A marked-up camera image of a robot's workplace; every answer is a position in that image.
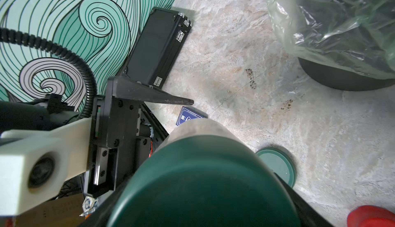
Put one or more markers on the green-lidded oatmeal jar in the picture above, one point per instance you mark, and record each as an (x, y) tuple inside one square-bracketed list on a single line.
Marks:
[(200, 180)]

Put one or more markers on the red jar lid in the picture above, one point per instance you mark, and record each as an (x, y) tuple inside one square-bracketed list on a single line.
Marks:
[(371, 216)]

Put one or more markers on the blue card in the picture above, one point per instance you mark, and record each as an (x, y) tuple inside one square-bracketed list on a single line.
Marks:
[(187, 114)]

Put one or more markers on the black bin with green liner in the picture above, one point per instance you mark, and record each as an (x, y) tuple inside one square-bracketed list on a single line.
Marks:
[(342, 44)]

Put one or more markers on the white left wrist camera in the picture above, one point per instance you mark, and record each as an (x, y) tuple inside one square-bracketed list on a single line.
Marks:
[(35, 164)]

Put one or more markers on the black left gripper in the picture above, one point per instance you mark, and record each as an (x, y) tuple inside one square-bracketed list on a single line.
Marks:
[(117, 133)]

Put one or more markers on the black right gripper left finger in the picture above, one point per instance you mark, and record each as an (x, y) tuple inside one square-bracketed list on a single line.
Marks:
[(101, 216)]

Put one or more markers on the black flat tray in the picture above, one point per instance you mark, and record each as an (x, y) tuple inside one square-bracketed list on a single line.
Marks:
[(157, 47)]

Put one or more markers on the green jar lid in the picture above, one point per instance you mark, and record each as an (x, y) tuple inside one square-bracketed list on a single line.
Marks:
[(280, 163), (200, 190)]

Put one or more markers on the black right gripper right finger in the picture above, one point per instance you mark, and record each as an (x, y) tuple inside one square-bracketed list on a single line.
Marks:
[(307, 215)]

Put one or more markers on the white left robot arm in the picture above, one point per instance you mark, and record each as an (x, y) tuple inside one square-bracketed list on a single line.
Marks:
[(64, 91)]

